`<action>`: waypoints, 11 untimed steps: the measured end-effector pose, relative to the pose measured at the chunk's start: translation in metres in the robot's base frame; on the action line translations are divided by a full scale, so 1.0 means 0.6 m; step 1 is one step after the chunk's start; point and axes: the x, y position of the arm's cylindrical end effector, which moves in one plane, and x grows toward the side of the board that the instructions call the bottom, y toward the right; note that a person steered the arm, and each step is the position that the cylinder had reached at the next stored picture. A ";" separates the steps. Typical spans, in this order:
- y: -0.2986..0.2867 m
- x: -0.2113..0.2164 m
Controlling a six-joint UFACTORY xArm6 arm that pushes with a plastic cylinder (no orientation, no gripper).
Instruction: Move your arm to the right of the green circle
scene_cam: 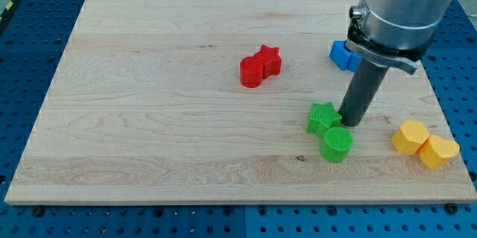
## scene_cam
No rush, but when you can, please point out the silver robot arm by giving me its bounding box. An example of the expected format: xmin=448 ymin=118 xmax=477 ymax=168
xmin=345 ymin=0 xmax=452 ymax=75

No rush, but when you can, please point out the red cylinder block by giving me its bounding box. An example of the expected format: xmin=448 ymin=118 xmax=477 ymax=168
xmin=239 ymin=57 xmax=263 ymax=88

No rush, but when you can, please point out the red star block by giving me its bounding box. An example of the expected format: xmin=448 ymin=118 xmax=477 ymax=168
xmin=253 ymin=45 xmax=282 ymax=79

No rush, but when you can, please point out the wooden board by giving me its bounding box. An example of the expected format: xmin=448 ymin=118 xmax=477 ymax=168
xmin=5 ymin=0 xmax=476 ymax=206

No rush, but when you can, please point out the green star block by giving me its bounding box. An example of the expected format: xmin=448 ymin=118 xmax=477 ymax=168
xmin=306 ymin=102 xmax=342 ymax=138

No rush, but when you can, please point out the green cylinder block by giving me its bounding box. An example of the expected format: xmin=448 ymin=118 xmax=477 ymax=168
xmin=320 ymin=127 xmax=354 ymax=163

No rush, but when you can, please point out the blue block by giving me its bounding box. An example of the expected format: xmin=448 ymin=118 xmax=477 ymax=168
xmin=329 ymin=40 xmax=361 ymax=72

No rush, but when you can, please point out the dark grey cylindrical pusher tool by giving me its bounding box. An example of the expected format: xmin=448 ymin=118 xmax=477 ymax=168
xmin=338 ymin=59 xmax=388 ymax=127

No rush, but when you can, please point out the yellow hexagon block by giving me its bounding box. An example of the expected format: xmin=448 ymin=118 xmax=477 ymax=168
xmin=391 ymin=119 xmax=430 ymax=155

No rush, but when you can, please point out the yellow heart block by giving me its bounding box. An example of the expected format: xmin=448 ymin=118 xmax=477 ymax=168
xmin=418 ymin=135 xmax=460 ymax=170

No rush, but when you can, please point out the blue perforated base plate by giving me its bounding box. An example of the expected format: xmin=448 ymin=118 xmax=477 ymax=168
xmin=1 ymin=0 xmax=476 ymax=237

